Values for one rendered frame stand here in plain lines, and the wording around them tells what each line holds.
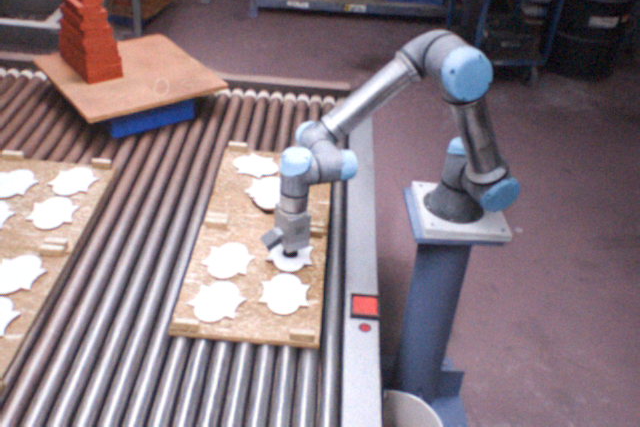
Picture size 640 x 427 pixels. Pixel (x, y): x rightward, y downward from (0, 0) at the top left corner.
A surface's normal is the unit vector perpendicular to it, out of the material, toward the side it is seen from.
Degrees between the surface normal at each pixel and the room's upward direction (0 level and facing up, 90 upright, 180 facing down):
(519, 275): 0
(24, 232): 0
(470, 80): 82
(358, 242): 0
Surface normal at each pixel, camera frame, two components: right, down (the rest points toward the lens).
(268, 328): 0.07, -0.82
